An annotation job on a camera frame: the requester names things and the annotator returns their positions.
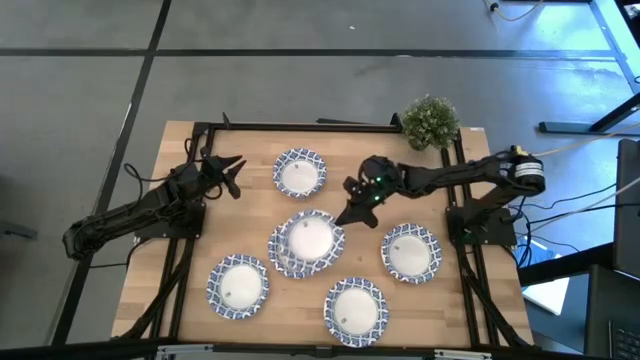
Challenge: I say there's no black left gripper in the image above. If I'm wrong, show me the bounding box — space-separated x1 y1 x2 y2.
197 154 248 200

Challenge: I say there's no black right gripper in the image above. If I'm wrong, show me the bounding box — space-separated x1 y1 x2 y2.
333 154 401 230

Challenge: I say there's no blue white patterned paper bowl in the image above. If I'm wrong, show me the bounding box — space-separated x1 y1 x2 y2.
206 253 271 321
279 208 347 272
267 223 321 280
272 147 329 200
323 276 390 349
380 222 444 286

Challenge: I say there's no green potted plant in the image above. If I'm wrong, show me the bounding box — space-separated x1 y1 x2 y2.
399 94 462 152

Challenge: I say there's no white paper sheet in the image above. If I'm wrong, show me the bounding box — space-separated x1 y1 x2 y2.
521 276 572 317

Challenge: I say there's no black standing desk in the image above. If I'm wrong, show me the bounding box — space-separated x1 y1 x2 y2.
538 92 640 135

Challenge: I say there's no black metal beam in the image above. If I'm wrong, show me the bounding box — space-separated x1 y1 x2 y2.
0 338 640 360

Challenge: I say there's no black computer case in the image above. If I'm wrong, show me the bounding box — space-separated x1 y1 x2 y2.
613 138 640 279

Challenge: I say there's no black keyboard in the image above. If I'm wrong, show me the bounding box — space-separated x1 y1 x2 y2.
606 319 640 360

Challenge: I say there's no black metal table frame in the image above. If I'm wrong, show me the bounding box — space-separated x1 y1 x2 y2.
117 112 539 351

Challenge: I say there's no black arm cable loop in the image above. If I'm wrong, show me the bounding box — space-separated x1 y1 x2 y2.
123 162 174 201

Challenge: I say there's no black cable bundle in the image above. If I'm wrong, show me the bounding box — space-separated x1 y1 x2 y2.
507 182 619 269

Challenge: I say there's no beige cable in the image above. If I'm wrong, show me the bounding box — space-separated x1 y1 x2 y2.
529 175 640 234
530 121 640 158

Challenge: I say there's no yellow cable with plug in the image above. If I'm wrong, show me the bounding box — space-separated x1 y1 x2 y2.
482 0 544 24

